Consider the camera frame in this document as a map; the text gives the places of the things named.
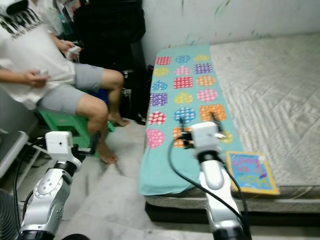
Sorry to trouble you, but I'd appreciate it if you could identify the person left hand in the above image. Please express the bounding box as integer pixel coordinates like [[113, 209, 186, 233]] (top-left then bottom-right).
[[62, 40, 85, 62]]

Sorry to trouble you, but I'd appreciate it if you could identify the blue yellow children's book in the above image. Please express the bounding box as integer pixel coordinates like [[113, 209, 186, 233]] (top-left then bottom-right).
[[225, 151, 281, 196]]

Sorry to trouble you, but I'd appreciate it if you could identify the person in white shirt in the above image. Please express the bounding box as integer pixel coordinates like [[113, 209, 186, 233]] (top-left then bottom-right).
[[0, 0, 131, 166]]

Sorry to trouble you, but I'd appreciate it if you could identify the black mesh-sided bag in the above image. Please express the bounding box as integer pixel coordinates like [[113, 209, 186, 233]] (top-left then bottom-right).
[[120, 70, 151, 126]]

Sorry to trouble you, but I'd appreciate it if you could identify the green plastic stool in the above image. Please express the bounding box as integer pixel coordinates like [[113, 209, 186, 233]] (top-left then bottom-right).
[[37, 107, 116, 143]]

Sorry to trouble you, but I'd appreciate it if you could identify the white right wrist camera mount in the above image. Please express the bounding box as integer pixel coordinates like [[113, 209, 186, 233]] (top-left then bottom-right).
[[190, 121, 221, 153]]

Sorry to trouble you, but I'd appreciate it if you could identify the grey folding chair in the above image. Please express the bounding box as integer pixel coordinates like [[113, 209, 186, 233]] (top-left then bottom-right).
[[0, 130, 46, 178]]

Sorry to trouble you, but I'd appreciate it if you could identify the person right hand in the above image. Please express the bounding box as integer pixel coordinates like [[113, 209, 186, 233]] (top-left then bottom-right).
[[26, 70, 53, 90]]

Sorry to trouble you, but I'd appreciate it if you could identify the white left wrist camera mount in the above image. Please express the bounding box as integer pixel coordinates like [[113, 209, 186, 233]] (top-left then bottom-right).
[[45, 131, 76, 163]]

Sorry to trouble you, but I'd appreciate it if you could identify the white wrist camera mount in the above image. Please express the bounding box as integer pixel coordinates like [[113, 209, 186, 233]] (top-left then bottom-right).
[[45, 131, 76, 163], [190, 121, 221, 153]]

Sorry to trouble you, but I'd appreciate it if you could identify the grey round floor fan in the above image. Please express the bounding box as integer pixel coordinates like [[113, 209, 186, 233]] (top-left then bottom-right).
[[0, 189, 21, 240]]

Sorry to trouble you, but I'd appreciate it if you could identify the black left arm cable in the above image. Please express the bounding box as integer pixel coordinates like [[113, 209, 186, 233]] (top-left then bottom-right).
[[12, 141, 48, 236]]

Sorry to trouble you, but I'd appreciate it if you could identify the teal blanket with colourful shapes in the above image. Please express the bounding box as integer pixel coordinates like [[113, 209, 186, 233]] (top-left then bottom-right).
[[137, 45, 236, 197]]

